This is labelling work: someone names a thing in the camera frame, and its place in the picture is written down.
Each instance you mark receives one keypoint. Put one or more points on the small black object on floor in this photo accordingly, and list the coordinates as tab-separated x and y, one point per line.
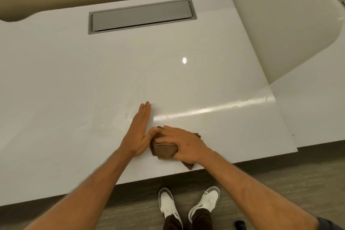
239	224

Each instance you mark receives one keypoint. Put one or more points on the dark right sleeve cuff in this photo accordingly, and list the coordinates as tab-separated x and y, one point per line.
329	224

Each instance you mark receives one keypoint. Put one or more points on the white left shoe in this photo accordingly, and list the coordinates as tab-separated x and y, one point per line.
167	205

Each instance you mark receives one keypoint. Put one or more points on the brown cloth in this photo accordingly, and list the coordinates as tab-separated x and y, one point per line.
164	150

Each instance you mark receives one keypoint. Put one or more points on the person's left forearm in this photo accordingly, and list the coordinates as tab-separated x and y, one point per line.
80	189

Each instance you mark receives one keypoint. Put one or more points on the white shoe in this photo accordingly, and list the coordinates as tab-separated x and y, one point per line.
167	205
206	202

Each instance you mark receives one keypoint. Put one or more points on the white desk divider panel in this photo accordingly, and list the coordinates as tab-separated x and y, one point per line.
283	22

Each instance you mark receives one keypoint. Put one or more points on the white right shoe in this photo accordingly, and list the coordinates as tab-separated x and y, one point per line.
206	202

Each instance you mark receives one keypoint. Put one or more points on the dark trouser legs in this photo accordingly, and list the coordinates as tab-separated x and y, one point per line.
188	220

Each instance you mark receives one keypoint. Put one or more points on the person's left thumb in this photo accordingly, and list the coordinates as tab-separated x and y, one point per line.
151	135

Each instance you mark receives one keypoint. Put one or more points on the person's left hand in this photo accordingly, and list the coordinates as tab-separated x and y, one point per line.
136	133

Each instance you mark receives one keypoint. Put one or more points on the person's right hand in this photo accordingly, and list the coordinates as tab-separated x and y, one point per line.
183	145

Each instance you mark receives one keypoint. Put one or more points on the person's right forearm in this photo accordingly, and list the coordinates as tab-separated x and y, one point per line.
258	194

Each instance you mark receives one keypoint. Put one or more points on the person's right thumb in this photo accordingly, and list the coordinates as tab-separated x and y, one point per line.
175	153

